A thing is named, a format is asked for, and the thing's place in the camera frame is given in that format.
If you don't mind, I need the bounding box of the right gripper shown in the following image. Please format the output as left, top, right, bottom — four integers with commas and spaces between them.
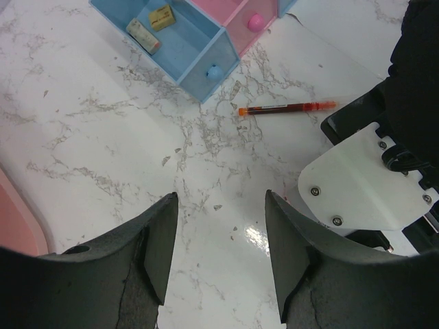
320, 85, 439, 256

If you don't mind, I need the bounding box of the sky blue drawer box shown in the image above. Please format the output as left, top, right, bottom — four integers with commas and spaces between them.
277, 0, 297, 18

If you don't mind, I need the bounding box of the light blue drawer box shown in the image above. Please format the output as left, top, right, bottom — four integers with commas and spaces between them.
90, 1, 239, 103

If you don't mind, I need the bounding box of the small clear ruler case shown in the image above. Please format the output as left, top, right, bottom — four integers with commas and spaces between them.
126, 18, 161, 55

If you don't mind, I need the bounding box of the pink drawer box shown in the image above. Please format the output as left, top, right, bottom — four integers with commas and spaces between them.
193, 0, 278, 58

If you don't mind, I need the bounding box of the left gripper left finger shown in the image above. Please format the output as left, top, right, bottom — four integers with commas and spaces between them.
1, 193, 178, 328

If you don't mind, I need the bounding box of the yellow eraser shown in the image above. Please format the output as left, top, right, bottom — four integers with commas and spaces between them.
148, 5, 176, 32

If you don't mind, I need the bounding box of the pink tiered shelf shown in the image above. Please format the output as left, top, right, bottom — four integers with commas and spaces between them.
1, 170, 48, 256

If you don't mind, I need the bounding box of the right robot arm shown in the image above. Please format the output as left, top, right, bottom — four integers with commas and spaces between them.
299, 1, 438, 254

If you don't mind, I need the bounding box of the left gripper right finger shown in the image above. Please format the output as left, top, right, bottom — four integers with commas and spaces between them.
265, 191, 438, 328

